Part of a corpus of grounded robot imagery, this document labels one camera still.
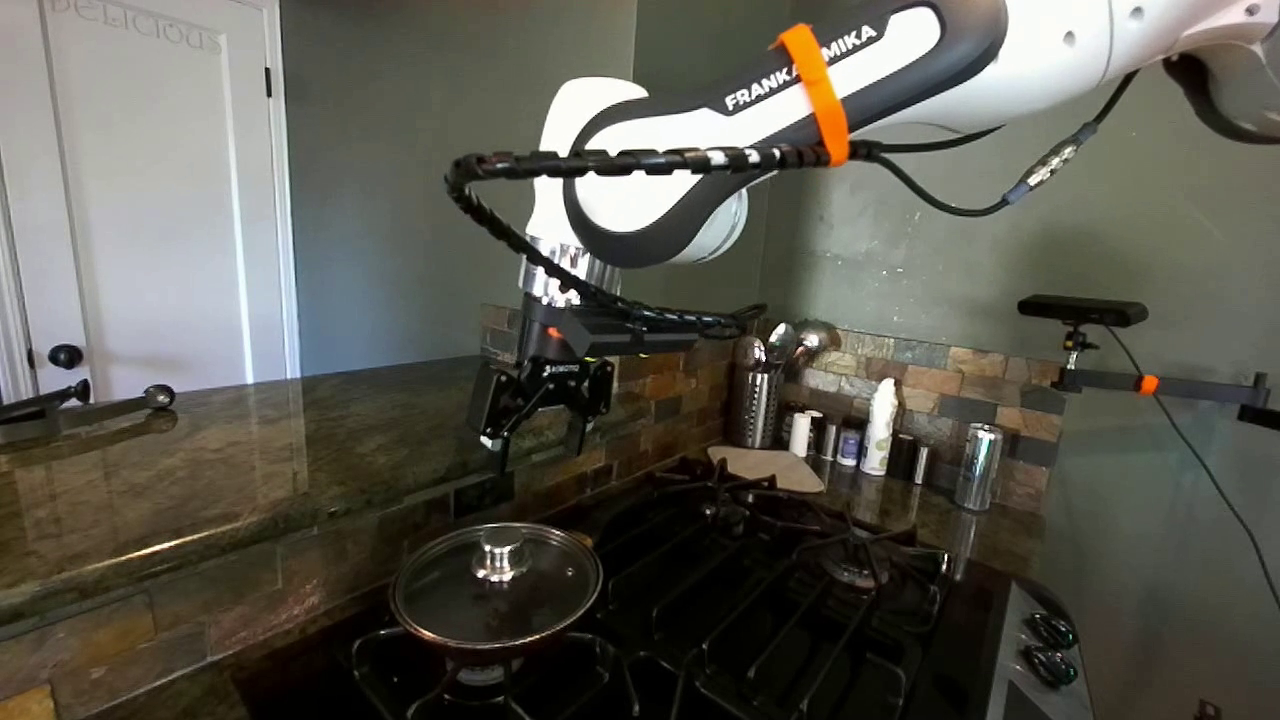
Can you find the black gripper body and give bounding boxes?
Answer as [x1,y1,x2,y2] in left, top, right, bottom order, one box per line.
[479,311,622,433]

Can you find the glass lid with steel knob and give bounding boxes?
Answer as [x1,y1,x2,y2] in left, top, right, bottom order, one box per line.
[386,521,607,658]

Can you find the steel utensil holder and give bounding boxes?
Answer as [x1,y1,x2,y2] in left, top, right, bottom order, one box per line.
[728,365,789,451]

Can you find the quilted pot holder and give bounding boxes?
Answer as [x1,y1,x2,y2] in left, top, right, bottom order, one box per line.
[705,442,833,501]

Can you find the metal spoon utensils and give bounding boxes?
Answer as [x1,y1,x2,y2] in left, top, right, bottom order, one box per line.
[733,317,842,388]

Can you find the white small cup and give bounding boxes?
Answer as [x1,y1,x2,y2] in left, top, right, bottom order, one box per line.
[782,408,818,465]

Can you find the purple small jar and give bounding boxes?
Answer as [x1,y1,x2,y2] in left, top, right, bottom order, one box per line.
[833,420,868,474]

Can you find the black gas stove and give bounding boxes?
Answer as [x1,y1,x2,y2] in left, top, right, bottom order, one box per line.
[349,455,1098,720]

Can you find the white plastic bottle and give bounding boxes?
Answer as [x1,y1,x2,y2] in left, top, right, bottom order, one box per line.
[855,373,909,483]

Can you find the dark small shaker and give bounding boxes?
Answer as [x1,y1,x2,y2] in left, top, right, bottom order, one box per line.
[887,430,937,487]

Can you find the metal scoop with round head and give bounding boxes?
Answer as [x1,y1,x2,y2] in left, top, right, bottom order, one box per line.
[87,380,179,415]

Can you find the silver drink can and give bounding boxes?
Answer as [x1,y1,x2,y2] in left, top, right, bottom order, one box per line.
[952,420,1009,516]

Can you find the white panel door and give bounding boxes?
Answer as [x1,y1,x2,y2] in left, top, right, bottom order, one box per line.
[0,0,304,404]

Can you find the black stove knob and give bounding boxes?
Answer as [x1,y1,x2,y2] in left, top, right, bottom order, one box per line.
[1018,607,1081,654]
[1018,643,1081,693]

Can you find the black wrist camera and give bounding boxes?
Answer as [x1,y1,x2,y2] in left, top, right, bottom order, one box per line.
[585,309,767,356]

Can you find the black segmented cable carrier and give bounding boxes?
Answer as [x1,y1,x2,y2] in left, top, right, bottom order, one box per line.
[445,136,855,335]

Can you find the black bar camera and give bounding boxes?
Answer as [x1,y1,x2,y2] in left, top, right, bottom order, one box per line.
[1014,291,1153,331]

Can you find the black arm cable with connector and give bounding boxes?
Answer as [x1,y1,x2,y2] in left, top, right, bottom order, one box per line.
[853,69,1145,220]

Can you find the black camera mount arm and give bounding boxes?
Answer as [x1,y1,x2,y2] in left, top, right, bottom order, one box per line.
[1053,319,1280,433]

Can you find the thin black camera cable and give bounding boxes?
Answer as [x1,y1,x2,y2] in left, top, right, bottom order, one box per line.
[1105,324,1280,612]

